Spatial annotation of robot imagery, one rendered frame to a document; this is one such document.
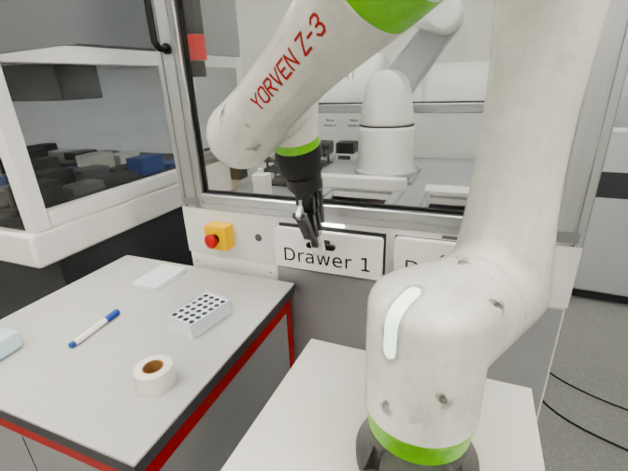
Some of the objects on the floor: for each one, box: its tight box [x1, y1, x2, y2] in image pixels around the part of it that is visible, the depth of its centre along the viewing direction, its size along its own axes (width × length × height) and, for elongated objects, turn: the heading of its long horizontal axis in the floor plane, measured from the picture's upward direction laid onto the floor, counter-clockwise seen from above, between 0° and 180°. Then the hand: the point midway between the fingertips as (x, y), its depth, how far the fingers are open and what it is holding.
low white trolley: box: [0, 255, 295, 471], centre depth 107 cm, size 58×62×76 cm
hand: (317, 243), depth 91 cm, fingers closed, pressing on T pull
